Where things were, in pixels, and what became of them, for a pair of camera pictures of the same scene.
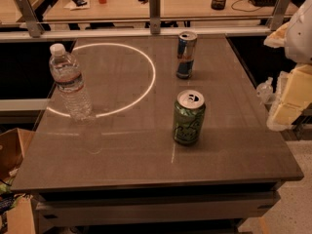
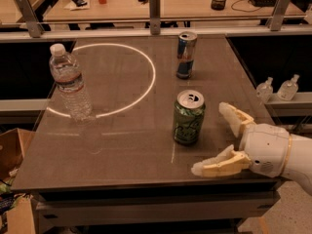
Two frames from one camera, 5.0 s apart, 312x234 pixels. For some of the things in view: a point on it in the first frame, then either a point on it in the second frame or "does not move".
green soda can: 188,117 does not move
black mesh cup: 218,2 does not move
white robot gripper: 299,38 → 264,149
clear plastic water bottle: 70,84 does not move
